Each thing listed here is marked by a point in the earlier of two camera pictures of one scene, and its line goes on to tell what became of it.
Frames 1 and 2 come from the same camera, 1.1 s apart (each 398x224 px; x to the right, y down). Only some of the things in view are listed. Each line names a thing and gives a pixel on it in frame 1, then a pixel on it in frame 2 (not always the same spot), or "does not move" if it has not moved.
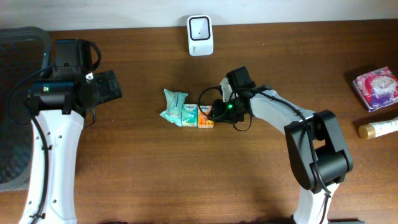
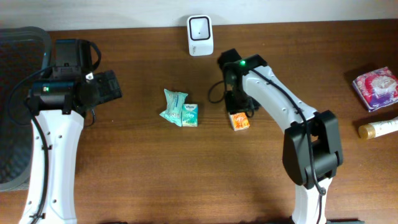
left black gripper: (107, 84) does not move
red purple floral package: (377, 89) does not move
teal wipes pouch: (174, 102) does not move
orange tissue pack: (203, 122) to (239, 121)
